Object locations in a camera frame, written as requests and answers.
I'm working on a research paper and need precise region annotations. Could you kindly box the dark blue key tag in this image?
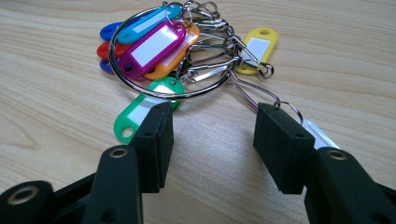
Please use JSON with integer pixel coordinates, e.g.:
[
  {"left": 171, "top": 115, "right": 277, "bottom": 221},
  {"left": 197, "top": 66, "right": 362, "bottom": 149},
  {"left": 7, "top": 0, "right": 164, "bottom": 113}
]
[
  {"left": 99, "top": 21, "right": 124, "bottom": 42},
  {"left": 99, "top": 58, "right": 116, "bottom": 75}
]

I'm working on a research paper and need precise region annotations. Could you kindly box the orange key tag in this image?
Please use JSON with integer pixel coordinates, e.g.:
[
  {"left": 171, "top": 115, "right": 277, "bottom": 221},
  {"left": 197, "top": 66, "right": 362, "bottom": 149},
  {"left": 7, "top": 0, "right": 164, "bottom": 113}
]
[{"left": 143, "top": 22, "right": 201, "bottom": 81}]

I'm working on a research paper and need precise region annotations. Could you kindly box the long metal wire clip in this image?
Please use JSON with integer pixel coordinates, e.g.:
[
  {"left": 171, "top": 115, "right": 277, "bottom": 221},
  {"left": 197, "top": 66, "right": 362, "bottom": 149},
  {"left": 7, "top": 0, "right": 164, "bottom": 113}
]
[{"left": 225, "top": 70, "right": 281, "bottom": 111}]

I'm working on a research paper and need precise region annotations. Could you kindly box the green key tag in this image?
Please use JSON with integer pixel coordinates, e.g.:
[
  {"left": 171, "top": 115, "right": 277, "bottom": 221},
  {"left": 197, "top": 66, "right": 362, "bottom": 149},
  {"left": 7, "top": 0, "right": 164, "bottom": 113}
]
[{"left": 113, "top": 77, "right": 185, "bottom": 145}]

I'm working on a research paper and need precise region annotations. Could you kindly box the bunch of metal snap hooks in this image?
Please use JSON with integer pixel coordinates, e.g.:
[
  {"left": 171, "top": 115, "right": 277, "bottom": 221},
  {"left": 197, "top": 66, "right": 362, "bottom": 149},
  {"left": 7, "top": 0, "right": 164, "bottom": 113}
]
[{"left": 162, "top": 0, "right": 275, "bottom": 85}]

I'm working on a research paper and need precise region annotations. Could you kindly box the light blue key tag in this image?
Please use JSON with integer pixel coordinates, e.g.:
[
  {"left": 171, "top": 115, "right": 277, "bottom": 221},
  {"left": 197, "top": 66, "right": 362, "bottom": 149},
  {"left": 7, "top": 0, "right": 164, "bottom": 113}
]
[{"left": 117, "top": 3, "right": 183, "bottom": 45}]

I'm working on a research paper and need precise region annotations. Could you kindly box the yellow key tag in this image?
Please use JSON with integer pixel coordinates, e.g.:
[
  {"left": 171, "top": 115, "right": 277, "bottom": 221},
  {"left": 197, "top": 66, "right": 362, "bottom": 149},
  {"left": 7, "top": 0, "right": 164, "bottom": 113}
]
[{"left": 235, "top": 27, "right": 279, "bottom": 77}]

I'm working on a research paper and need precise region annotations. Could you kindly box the large metal key ring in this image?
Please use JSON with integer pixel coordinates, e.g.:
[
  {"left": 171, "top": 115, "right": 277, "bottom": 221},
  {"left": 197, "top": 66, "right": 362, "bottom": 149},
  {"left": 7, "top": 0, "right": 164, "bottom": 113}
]
[{"left": 107, "top": 6, "right": 242, "bottom": 100}]

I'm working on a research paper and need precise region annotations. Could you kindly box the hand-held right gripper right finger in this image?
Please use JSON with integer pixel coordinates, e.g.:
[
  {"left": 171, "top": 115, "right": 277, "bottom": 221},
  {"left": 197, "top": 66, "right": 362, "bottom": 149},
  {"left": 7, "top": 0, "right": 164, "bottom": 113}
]
[{"left": 252, "top": 102, "right": 396, "bottom": 224}]

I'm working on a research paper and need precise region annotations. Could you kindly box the small metal split ring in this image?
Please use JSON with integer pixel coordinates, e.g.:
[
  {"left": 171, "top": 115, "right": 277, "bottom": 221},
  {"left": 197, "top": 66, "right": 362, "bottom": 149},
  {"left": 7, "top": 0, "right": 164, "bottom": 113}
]
[{"left": 274, "top": 101, "right": 304, "bottom": 125}]

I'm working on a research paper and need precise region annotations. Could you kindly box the purple key tag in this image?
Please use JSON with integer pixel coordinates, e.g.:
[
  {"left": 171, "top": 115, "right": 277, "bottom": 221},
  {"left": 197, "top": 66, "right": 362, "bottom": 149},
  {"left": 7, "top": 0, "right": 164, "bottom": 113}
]
[{"left": 118, "top": 20, "right": 187, "bottom": 78}]

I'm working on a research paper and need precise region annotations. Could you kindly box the white key tag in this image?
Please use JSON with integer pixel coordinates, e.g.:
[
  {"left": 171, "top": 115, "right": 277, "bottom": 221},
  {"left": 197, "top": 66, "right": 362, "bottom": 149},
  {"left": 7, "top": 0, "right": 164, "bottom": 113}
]
[{"left": 302, "top": 119, "right": 340, "bottom": 150}]

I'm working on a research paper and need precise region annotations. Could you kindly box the red key tag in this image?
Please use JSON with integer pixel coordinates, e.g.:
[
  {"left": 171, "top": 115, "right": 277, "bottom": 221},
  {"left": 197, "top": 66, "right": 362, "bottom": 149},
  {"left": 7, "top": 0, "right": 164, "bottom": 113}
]
[{"left": 96, "top": 40, "right": 134, "bottom": 60}]

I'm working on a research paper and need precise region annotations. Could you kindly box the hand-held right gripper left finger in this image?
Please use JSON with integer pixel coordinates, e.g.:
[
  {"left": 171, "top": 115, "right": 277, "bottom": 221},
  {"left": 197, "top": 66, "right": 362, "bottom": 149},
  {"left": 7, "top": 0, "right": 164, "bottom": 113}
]
[{"left": 81, "top": 102, "right": 175, "bottom": 224}]

